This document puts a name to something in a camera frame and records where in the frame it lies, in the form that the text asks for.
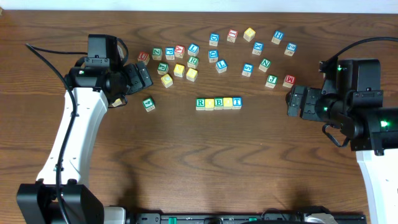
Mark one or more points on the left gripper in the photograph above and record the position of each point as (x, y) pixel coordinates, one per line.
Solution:
(138, 78)

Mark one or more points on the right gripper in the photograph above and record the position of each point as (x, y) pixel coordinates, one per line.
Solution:
(303, 93)

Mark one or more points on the blue T block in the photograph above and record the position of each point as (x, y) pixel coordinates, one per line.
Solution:
(237, 103)

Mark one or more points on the green r block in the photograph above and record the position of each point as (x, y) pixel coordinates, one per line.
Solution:
(193, 62)
(200, 104)

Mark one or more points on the yellow O block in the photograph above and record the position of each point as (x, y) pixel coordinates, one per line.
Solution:
(209, 104)

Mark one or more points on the green B block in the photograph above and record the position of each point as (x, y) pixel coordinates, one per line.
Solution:
(219, 105)

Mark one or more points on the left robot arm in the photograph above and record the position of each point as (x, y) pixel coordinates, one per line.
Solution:
(60, 193)

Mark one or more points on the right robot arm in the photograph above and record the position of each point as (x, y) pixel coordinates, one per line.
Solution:
(369, 129)

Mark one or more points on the red U block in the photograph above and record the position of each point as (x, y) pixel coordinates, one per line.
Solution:
(143, 57)

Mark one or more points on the red M block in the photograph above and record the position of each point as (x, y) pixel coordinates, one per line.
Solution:
(289, 81)

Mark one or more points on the green J block left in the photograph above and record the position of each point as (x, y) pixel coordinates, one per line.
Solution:
(162, 68)

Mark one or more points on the green j block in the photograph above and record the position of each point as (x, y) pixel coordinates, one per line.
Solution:
(271, 81)
(162, 68)

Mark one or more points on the green Z block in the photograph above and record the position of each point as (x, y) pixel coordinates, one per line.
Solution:
(157, 53)

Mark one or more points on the yellow tilted block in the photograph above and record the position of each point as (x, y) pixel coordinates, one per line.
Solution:
(167, 80)

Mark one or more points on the green 4 block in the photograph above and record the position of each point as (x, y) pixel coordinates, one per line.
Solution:
(148, 104)

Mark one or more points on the green J block right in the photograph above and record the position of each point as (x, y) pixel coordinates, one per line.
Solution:
(271, 81)

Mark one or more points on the blue P block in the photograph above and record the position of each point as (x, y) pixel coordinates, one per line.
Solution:
(169, 53)

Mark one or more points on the red A block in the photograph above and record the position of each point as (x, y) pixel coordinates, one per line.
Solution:
(179, 51)

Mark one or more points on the green N block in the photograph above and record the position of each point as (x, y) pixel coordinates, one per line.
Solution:
(264, 65)

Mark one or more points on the blue 2 block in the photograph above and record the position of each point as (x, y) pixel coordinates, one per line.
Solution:
(290, 49)

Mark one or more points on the blue L block upper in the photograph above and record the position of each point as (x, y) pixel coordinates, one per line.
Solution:
(193, 50)

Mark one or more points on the blue l block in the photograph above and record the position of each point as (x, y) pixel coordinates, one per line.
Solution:
(193, 50)
(221, 66)

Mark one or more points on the blue 5 block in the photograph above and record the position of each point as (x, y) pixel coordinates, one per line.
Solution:
(247, 70)

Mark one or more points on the blue H block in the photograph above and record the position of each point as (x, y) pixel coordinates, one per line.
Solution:
(277, 37)

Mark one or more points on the blue X block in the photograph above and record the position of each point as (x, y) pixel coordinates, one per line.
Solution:
(257, 48)

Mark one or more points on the blue D block lower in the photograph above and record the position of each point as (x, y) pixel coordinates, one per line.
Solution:
(213, 56)

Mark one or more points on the blue d block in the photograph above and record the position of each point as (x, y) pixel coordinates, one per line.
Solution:
(214, 39)
(213, 56)

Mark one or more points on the blue D block upper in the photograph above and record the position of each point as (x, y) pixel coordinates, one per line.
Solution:
(214, 39)

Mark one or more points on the blue L block lower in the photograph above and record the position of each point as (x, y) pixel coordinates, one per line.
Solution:
(221, 66)

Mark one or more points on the yellow block top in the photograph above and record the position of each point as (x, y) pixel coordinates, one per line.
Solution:
(249, 34)

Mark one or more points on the red I block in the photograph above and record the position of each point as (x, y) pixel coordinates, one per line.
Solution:
(232, 35)

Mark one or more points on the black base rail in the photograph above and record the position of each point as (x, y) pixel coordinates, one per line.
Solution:
(156, 218)

